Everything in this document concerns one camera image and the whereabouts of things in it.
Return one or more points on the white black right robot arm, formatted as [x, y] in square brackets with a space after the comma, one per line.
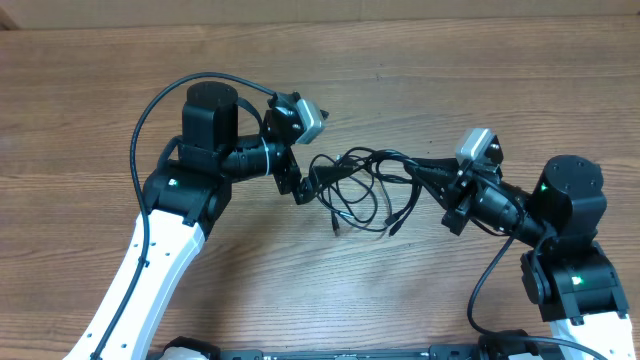
[565, 273]

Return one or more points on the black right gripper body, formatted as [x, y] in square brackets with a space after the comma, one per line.
[502, 206]

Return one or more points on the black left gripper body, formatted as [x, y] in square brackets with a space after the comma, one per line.
[286, 171]

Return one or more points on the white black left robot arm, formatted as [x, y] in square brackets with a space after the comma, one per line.
[224, 140]

